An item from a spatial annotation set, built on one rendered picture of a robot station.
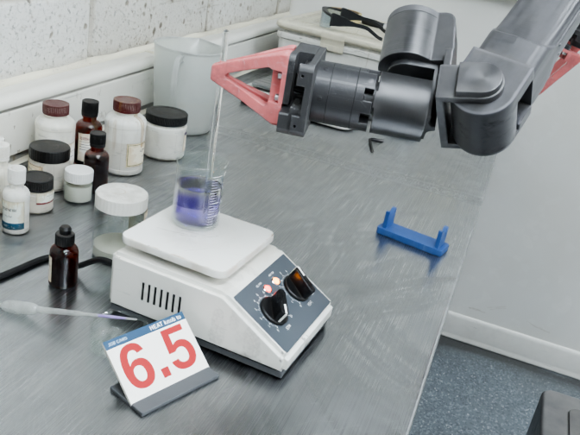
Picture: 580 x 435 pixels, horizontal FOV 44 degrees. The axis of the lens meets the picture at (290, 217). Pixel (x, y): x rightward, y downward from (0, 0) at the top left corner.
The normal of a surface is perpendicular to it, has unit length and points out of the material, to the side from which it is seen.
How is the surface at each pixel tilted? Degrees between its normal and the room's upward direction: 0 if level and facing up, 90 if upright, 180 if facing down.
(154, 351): 40
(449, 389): 0
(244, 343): 90
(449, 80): 44
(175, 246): 0
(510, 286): 90
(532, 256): 90
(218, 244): 0
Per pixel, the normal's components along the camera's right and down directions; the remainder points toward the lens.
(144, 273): -0.40, 0.31
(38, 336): 0.17, -0.90
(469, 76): -0.24, -0.46
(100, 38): 0.93, 0.28
